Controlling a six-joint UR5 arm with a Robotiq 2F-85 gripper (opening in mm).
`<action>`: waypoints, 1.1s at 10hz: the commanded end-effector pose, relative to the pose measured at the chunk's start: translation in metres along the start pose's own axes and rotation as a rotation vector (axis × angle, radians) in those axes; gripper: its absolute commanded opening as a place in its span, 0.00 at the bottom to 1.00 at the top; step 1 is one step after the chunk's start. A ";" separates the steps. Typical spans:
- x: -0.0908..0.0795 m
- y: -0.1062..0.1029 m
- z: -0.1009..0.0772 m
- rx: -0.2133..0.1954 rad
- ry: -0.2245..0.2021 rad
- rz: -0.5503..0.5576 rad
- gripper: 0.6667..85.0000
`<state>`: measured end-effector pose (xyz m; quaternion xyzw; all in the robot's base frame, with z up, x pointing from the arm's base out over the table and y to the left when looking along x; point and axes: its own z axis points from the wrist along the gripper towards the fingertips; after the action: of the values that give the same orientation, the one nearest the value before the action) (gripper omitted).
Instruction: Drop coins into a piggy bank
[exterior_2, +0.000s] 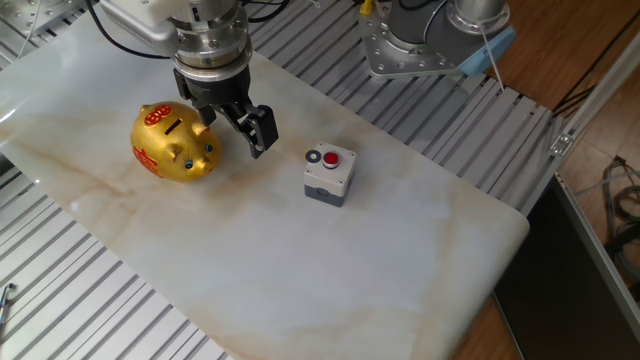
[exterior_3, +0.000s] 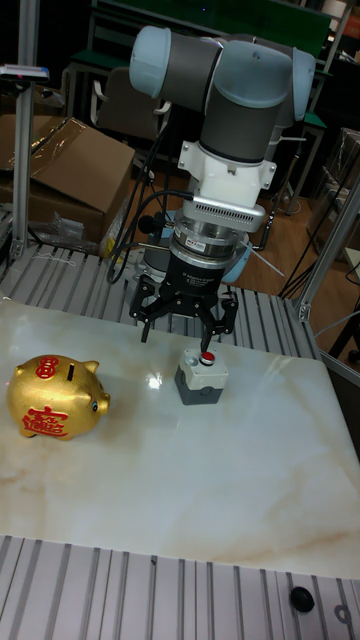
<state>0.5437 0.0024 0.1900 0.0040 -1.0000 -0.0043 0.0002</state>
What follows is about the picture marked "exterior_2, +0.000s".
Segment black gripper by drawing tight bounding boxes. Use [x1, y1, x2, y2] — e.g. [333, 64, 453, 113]
[173, 64, 280, 160]

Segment white push button box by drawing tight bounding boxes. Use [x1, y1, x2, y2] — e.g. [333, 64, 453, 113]
[303, 141, 358, 208]

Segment golden piggy bank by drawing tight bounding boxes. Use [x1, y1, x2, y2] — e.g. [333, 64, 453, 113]
[130, 101, 223, 183]

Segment white marble mat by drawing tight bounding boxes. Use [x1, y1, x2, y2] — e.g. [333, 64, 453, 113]
[0, 0, 531, 360]

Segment perforated metal plate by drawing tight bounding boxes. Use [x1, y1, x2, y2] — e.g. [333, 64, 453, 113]
[0, 0, 101, 39]

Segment white zip tie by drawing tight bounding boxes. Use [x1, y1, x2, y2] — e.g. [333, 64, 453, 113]
[478, 22, 505, 95]

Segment black panel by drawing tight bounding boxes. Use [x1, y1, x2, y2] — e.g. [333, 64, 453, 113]
[492, 174, 640, 360]

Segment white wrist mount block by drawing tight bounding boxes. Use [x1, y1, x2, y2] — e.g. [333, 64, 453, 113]
[99, 0, 177, 57]

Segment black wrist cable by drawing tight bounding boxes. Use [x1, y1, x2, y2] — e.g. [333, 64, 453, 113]
[84, 0, 291, 60]

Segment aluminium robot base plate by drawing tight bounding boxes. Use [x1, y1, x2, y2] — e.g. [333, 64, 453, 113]
[357, 0, 466, 80]

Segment blue handled tool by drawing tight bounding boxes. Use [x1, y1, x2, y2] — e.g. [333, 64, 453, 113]
[0, 282, 17, 331]

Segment metal corner bracket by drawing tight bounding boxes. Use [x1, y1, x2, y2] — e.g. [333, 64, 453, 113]
[548, 132, 575, 159]

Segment black floor cables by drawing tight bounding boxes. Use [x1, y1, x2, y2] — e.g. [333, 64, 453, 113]
[552, 9, 640, 114]

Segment aluminium frame rail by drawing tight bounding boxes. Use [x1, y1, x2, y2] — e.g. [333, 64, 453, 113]
[548, 34, 640, 159]

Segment aluminium frame leg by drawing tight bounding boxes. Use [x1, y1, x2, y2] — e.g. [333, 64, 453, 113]
[552, 172, 640, 326]

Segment grey cable bundle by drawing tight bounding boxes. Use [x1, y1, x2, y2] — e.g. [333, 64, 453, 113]
[602, 155, 640, 286]

